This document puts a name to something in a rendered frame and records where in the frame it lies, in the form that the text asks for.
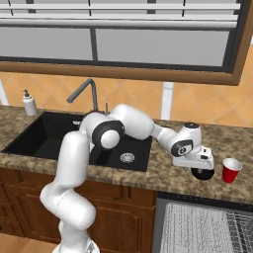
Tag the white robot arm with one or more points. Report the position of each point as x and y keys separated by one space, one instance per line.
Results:
x=72 y=164

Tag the white soap dispenser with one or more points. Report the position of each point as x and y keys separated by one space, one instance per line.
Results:
x=29 y=104

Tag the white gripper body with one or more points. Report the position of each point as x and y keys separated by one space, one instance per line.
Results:
x=187 y=161

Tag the black bowl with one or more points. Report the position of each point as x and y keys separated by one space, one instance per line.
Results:
x=202 y=174

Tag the red plastic cup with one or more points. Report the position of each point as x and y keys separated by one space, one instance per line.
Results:
x=230 y=171

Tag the grey dishwasher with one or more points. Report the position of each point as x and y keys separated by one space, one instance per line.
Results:
x=158 y=227

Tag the black sink basin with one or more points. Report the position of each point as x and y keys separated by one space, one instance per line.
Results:
x=42 y=135

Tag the brown wooden cupboard run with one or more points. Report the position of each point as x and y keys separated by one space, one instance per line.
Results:
x=131 y=197

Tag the white wall strip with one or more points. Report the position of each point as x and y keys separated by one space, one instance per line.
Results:
x=3 y=94
x=167 y=100

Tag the grey sink tap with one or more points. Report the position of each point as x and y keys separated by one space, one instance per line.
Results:
x=93 y=88

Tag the brown wooden cupboard door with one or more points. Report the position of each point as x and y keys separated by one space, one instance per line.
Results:
x=33 y=214
x=115 y=227

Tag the window with white blinds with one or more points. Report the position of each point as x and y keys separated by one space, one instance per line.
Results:
x=131 y=39

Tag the grey dishwasher door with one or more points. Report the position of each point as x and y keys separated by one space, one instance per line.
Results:
x=194 y=230

